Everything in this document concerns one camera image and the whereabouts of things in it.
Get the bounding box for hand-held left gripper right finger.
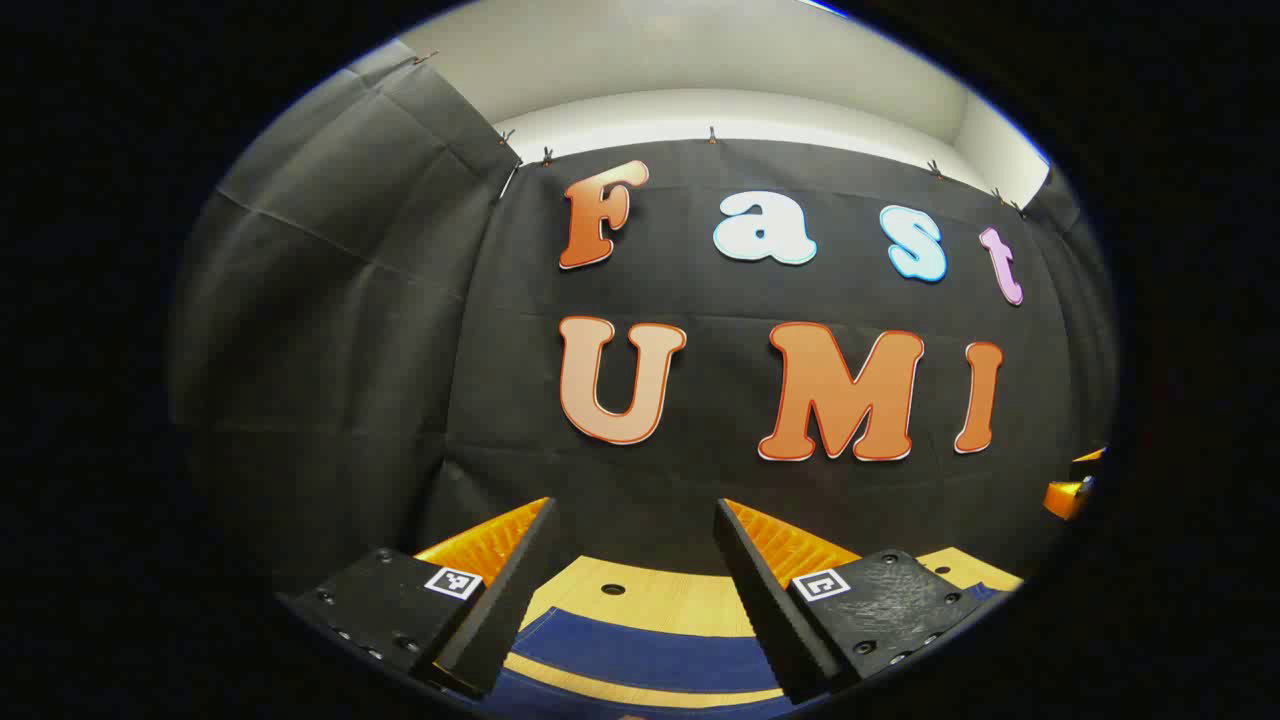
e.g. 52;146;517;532
713;497;993;706

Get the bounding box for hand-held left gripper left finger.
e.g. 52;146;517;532
278;497;559;699

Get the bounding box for blue jeans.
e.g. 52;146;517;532
480;583;1006;720

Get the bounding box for black backdrop cloth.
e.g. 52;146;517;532
168;50;1119;601

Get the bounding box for row of small cloth clips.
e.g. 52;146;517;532
412;50;1027;217

